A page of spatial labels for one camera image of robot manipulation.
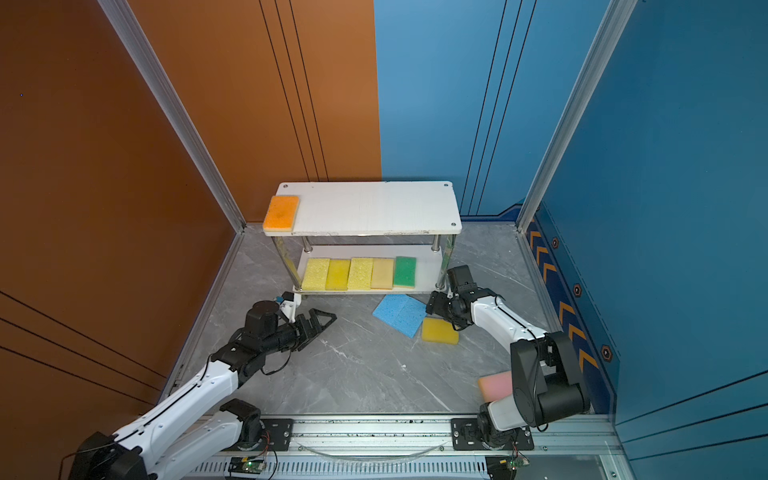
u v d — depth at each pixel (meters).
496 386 0.81
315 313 0.73
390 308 0.94
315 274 0.96
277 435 0.74
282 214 0.73
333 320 0.77
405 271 0.96
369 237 1.16
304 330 0.71
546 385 0.43
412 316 0.94
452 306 0.77
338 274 0.96
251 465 0.71
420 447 0.72
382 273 0.96
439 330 0.91
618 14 0.70
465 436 0.72
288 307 0.75
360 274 0.96
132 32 0.72
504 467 0.70
